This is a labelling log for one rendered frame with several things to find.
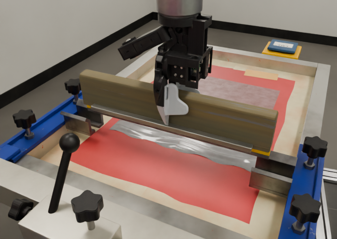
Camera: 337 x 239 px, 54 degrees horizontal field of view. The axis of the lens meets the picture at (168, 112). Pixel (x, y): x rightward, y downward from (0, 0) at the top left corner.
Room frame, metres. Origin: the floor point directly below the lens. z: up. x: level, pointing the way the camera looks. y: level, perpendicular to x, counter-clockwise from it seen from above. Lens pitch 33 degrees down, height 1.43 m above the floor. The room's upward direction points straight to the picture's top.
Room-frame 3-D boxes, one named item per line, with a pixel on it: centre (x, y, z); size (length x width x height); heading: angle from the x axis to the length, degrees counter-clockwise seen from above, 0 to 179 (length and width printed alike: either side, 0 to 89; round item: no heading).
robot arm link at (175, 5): (0.55, -0.02, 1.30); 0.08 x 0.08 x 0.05
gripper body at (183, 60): (0.54, -0.02, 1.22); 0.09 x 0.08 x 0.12; 65
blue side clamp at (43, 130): (0.64, 0.27, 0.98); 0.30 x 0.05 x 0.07; 155
